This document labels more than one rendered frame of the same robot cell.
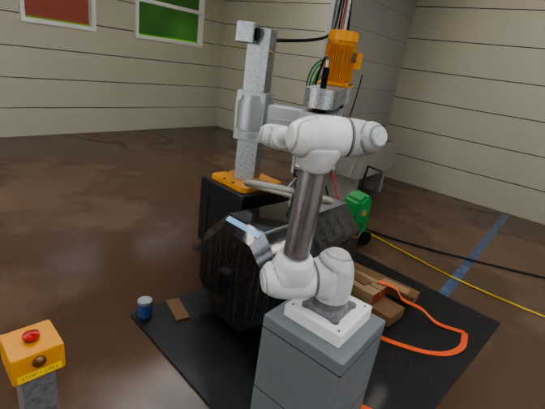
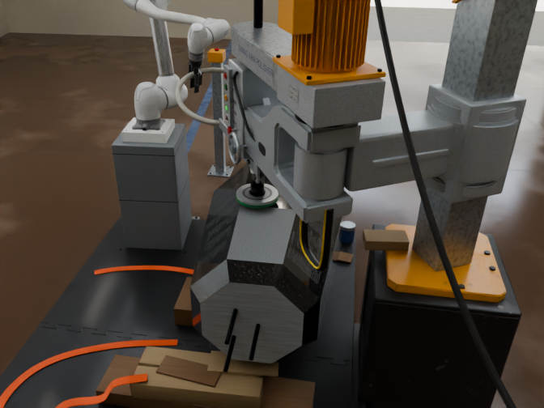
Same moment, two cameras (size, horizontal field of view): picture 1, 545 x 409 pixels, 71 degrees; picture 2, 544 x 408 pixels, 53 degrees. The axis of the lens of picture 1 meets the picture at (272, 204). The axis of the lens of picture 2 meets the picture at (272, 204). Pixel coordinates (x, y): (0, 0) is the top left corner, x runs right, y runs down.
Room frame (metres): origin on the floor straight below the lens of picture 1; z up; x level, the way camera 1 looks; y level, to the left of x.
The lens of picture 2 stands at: (4.58, -1.52, 2.23)
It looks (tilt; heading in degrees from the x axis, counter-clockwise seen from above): 31 degrees down; 145
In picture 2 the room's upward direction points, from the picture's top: 1 degrees clockwise
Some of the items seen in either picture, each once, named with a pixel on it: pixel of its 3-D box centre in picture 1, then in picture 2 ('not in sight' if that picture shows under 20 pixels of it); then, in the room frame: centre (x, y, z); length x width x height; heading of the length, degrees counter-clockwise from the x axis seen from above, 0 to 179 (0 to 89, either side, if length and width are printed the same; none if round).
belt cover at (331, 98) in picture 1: (328, 97); (289, 67); (2.92, -0.30, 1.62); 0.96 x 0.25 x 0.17; 167
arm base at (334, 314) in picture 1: (332, 299); (147, 121); (1.43, -0.32, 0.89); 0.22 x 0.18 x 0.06; 144
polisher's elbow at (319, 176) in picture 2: not in sight; (320, 165); (3.22, -0.36, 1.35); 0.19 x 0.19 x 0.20
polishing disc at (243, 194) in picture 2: not in sight; (257, 193); (2.58, -0.22, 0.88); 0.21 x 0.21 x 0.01
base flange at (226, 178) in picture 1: (246, 179); (439, 258); (3.37, 0.27, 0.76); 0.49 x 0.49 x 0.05; 47
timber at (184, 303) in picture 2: not in sight; (190, 300); (2.27, -0.49, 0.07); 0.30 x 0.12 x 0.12; 139
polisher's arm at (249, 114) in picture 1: (276, 118); (425, 143); (3.33, 0.08, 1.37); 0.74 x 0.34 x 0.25; 77
